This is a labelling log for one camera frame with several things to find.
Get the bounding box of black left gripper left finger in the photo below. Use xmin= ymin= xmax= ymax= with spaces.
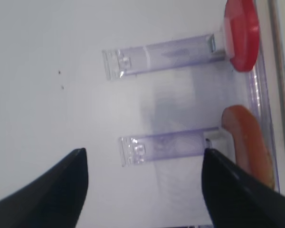
xmin=0 ymin=148 xmax=89 ymax=228

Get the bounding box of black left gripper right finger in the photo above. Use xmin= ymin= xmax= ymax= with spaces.
xmin=201 ymin=148 xmax=285 ymax=228

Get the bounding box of red tomato slice in rack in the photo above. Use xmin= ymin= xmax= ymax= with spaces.
xmin=224 ymin=0 xmax=260 ymax=72

